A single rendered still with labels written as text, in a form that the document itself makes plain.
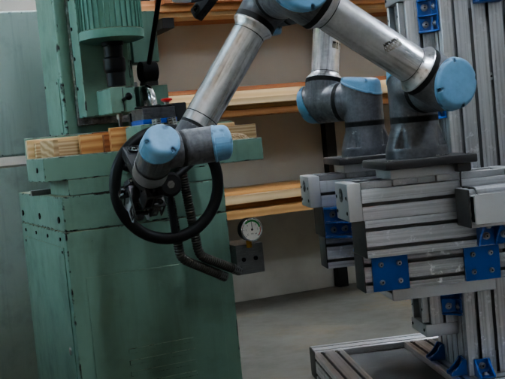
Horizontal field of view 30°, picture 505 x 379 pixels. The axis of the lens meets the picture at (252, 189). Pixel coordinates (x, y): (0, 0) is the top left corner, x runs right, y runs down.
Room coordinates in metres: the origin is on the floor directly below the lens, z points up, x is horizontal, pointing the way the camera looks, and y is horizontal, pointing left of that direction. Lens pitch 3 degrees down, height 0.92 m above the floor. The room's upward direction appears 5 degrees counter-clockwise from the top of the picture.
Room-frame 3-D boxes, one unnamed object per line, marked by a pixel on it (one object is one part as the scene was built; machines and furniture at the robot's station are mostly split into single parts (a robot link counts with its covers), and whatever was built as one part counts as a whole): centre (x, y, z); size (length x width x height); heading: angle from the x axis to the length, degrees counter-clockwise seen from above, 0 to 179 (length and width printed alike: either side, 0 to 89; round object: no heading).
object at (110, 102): (2.60, 0.35, 1.03); 0.14 x 0.07 x 0.09; 24
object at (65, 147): (2.62, 0.27, 0.92); 0.64 x 0.02 x 0.04; 114
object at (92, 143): (2.55, 0.33, 0.93); 0.26 x 0.02 x 0.05; 114
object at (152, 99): (2.75, 0.28, 1.02); 0.12 x 0.03 x 0.12; 24
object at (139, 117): (2.42, 0.22, 0.99); 0.13 x 0.11 x 0.06; 114
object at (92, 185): (2.53, 0.32, 0.82); 0.40 x 0.21 x 0.04; 114
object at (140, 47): (2.84, 0.29, 1.22); 0.09 x 0.08 x 0.15; 24
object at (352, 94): (2.79, -0.34, 0.98); 0.13 x 0.12 x 0.14; 52
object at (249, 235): (2.50, 0.02, 0.65); 0.06 x 0.04 x 0.08; 114
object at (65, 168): (2.50, 0.26, 0.87); 0.61 x 0.30 x 0.06; 114
